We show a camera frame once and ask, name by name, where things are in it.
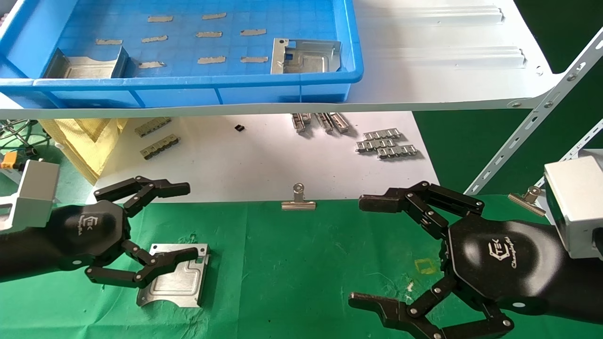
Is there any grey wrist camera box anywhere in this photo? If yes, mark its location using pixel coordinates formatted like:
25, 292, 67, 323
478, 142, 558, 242
544, 155, 603, 260
0, 160, 61, 232

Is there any notched stamped metal plate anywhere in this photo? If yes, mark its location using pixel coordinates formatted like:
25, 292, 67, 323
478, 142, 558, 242
271, 38, 342, 74

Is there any yellow mesh cloth bag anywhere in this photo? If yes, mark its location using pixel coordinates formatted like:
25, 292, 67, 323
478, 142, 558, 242
38, 118, 128, 186

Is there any green table mat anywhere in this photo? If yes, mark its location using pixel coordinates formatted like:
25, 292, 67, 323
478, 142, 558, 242
0, 194, 603, 339

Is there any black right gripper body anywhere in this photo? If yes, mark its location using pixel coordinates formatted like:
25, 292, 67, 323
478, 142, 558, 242
445, 214, 566, 316

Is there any white metal shelf rack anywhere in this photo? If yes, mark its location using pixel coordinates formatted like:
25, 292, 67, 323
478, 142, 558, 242
0, 0, 603, 205

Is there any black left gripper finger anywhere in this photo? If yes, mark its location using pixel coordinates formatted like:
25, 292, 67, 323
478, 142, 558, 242
85, 239, 200, 289
93, 176, 191, 218

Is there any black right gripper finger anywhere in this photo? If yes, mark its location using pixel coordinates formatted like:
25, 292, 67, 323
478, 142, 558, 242
349, 273, 515, 339
359, 181, 485, 241

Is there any chrome stool base with caster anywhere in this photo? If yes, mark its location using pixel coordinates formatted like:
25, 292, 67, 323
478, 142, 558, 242
0, 119, 38, 158

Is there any folded metal bracket part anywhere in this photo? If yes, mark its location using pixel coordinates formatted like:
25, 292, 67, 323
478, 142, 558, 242
42, 46, 130, 79

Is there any silver binder clip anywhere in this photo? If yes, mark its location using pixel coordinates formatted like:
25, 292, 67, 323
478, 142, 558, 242
281, 183, 317, 210
508, 186, 547, 217

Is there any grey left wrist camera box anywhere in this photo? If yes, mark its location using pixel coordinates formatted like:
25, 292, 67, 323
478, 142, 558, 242
0, 160, 61, 232

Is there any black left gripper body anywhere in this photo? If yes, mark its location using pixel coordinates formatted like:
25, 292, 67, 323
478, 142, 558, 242
49, 202, 131, 271

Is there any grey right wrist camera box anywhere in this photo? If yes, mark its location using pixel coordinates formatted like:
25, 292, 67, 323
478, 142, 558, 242
544, 155, 603, 260

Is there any blue plastic bin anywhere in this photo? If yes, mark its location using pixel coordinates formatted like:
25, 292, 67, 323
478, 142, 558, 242
0, 0, 364, 109

